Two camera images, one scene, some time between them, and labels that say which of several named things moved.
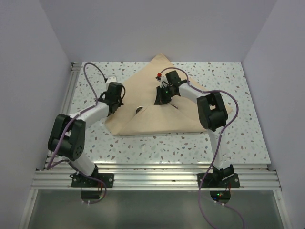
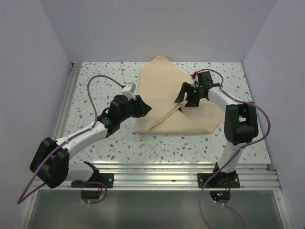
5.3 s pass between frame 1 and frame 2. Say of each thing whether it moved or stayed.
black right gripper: moved
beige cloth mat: moved
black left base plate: stayed
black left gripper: moved
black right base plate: stayed
